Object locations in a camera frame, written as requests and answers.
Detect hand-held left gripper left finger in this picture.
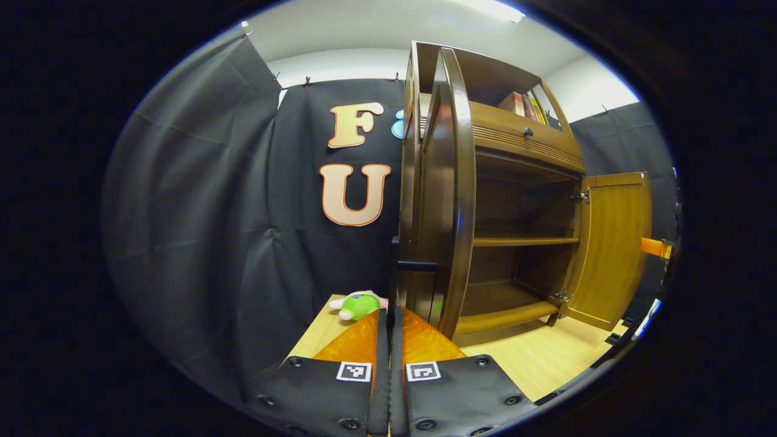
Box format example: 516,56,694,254
246,308,390,437

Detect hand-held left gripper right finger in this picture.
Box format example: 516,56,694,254
388,307,538,437

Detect wooden shoe cabinet door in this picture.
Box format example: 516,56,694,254
558,172,653,331
416,47,477,340

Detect black door handle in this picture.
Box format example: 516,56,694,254
387,235,439,328

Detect wooden double-door shoe cabinet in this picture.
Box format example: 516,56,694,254
398,41,586,340

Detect wooden cabinet drawer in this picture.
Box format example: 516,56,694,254
470,100,583,161

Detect green plush toy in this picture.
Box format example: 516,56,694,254
328,290,389,322

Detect yellow book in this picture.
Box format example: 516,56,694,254
528,91,548,126

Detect tan book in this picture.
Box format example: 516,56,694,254
498,91,526,117

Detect black backdrop cloth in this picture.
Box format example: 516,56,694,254
100,33,680,401

